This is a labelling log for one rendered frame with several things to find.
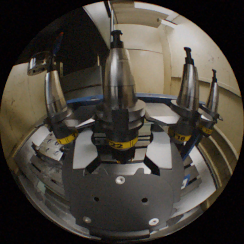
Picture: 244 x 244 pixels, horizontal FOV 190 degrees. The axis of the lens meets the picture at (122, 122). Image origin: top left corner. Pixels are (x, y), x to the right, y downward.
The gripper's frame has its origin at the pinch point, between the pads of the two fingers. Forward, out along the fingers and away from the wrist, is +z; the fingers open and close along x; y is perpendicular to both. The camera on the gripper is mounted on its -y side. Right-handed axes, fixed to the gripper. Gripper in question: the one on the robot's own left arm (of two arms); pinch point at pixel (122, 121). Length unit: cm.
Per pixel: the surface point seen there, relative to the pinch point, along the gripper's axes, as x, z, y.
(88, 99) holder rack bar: -6.0, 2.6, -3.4
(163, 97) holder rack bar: 7.8, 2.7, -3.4
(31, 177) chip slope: -101, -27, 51
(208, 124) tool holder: 20.0, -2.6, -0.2
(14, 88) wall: -142, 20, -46
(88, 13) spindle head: -9.4, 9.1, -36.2
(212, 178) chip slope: 58, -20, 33
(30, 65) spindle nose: -38.7, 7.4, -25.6
